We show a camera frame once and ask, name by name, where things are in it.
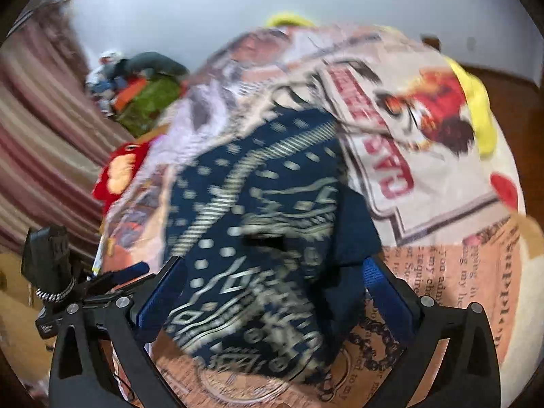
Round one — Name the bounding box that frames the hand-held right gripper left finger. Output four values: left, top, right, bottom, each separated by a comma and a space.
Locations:
49, 257, 188, 408

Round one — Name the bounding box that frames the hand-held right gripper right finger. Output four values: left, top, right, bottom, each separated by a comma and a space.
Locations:
361, 255, 500, 408

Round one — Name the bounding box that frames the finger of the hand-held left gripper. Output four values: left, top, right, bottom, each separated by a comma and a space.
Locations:
111, 262, 150, 285
87, 273, 141, 297

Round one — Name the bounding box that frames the navy patterned garment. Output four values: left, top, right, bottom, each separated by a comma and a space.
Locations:
164, 108, 383, 381

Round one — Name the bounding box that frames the red and yellow cloth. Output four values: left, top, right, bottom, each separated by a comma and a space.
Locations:
92, 141, 150, 214

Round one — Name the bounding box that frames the striped curtain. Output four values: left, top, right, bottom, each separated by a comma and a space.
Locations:
0, 4, 137, 260

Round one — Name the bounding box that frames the printed blanket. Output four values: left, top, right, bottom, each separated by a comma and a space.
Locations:
100, 23, 532, 408

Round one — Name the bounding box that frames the olive green patterned cloth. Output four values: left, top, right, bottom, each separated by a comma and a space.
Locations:
116, 77, 183, 137

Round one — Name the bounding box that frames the white and blue cloth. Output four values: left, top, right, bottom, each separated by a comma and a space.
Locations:
86, 49, 125, 103

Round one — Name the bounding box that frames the yellow fleece sheet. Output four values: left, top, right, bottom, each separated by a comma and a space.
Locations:
266, 12, 497, 159

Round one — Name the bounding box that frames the grey cloth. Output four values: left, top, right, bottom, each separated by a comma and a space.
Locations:
122, 51, 190, 78

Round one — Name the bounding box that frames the silver chain bracelet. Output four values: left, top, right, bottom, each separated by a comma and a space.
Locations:
36, 277, 78, 303

